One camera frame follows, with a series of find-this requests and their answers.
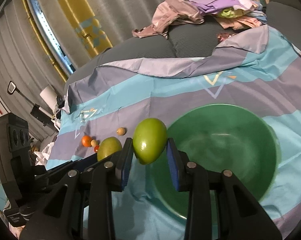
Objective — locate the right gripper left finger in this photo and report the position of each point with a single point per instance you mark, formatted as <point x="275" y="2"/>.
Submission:
<point x="80" y="205"/>

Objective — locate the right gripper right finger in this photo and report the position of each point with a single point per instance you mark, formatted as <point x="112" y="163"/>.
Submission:
<point x="239" y="214"/>

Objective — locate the red tomato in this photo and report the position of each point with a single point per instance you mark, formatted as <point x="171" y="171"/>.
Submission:
<point x="96" y="148"/>

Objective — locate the small orange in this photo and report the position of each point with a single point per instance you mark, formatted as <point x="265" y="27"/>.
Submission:
<point x="86" y="141"/>

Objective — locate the green mango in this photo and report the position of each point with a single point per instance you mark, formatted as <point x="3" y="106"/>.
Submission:
<point x="107" y="147"/>
<point x="149" y="140"/>

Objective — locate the black white vacuum cleaner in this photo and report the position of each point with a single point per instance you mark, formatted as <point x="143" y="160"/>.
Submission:
<point x="37" y="111"/>

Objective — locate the beige longan left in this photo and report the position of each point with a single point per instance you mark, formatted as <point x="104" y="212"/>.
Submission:
<point x="94" y="143"/>

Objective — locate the beige longan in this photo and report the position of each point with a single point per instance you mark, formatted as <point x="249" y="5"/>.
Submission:
<point x="121" y="131"/>
<point x="94" y="143"/>

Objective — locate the beige longan right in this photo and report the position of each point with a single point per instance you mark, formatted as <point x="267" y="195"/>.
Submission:
<point x="121" y="131"/>

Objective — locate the grey curtain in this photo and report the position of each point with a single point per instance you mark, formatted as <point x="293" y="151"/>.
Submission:
<point x="39" y="48"/>

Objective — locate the blue purple striped sheet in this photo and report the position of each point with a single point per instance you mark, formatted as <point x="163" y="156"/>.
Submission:
<point x="258" y="69"/>

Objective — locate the yellow patterned curtain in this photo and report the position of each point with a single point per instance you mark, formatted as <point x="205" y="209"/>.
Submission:
<point x="86" y="26"/>

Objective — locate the pile of clothes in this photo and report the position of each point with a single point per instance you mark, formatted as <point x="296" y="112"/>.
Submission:
<point x="234" y="14"/>

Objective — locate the grey sofa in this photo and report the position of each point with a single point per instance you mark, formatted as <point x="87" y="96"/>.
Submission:
<point x="193" y="40"/>

